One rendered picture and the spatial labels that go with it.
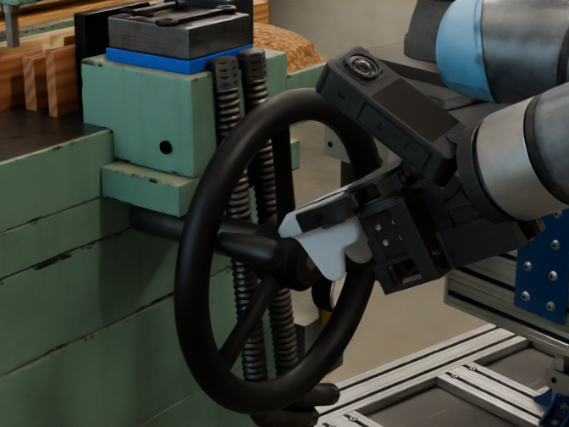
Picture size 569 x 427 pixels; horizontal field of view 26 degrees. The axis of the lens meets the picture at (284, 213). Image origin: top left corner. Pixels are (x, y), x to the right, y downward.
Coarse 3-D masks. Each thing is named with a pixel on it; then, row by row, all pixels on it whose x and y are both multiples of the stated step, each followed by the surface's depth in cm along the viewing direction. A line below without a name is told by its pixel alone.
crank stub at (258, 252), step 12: (216, 240) 97; (228, 240) 96; (240, 240) 95; (252, 240) 95; (264, 240) 94; (228, 252) 96; (240, 252) 95; (252, 252) 94; (264, 252) 94; (276, 252) 94; (252, 264) 95; (264, 264) 94; (276, 264) 94
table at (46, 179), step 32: (320, 64) 137; (0, 128) 112; (32, 128) 112; (64, 128) 112; (96, 128) 112; (0, 160) 103; (32, 160) 105; (64, 160) 108; (96, 160) 111; (0, 192) 103; (32, 192) 106; (64, 192) 109; (96, 192) 112; (128, 192) 110; (160, 192) 108; (192, 192) 108; (0, 224) 103
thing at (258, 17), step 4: (256, 0) 153; (256, 4) 151; (260, 4) 151; (264, 4) 152; (256, 8) 151; (260, 8) 151; (264, 8) 152; (256, 12) 151; (260, 12) 152; (264, 12) 152; (256, 16) 151; (260, 16) 152; (264, 16) 152; (256, 20) 151; (260, 20) 152; (264, 20) 153
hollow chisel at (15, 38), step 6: (6, 18) 121; (12, 18) 121; (6, 24) 121; (12, 24) 121; (6, 30) 121; (12, 30) 121; (18, 30) 122; (12, 36) 121; (18, 36) 122; (12, 42) 121; (18, 42) 122
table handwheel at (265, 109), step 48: (288, 96) 102; (240, 144) 97; (288, 144) 103; (288, 192) 104; (192, 240) 96; (288, 240) 105; (192, 288) 96; (192, 336) 97; (240, 336) 103; (336, 336) 115; (240, 384) 104; (288, 384) 110
